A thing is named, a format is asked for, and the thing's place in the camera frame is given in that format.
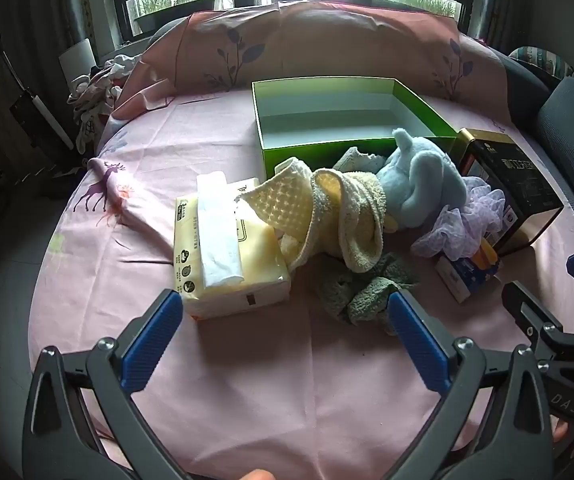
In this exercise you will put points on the white cylinder lamp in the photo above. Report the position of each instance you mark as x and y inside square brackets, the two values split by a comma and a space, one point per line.
[77, 57]

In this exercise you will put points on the pink leaf-print headboard cushion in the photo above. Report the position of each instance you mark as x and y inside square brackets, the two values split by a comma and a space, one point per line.
[327, 45]

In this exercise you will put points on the pink deer-print bedsheet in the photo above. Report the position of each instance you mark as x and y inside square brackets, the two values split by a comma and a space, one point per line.
[247, 385]

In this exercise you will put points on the pile of white clothes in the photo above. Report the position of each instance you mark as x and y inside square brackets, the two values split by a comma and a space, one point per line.
[97, 91]

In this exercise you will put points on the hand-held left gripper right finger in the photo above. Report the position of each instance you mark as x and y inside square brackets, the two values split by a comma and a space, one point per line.
[418, 346]

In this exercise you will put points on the person's right hand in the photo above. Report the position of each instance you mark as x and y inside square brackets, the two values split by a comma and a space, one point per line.
[560, 432]

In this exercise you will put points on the black and gold box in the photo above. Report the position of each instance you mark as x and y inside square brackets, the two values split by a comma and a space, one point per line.
[512, 180]

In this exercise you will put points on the green fleece towel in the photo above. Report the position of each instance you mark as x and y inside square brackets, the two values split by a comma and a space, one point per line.
[362, 292]

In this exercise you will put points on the person's left hand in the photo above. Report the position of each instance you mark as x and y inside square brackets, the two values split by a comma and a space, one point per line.
[256, 475]

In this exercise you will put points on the grey cushion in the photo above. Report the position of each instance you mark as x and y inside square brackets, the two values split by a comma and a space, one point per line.
[572, 120]

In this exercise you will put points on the patterned pillow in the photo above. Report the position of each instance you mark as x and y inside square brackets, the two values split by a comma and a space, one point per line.
[534, 60]

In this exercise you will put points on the small grey-green cloth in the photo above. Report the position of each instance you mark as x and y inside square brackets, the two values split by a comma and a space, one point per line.
[358, 157]

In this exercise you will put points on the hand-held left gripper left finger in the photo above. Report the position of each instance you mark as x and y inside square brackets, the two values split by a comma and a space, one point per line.
[151, 346]

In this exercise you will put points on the green cardboard box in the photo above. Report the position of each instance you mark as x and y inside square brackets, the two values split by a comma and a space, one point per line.
[332, 152]

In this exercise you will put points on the blue plush elephant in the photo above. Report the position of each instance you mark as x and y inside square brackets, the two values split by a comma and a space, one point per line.
[422, 180]

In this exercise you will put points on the yellow tissue pack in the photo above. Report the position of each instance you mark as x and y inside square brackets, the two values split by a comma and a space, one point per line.
[262, 255]

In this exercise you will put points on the purple mesh bath pouf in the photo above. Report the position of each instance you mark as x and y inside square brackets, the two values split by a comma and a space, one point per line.
[452, 230]

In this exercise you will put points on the small blue and orange box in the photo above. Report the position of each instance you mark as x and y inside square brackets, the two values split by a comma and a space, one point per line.
[459, 275]

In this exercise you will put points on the yellow towel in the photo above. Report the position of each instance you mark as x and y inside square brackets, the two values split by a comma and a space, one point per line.
[287, 195]

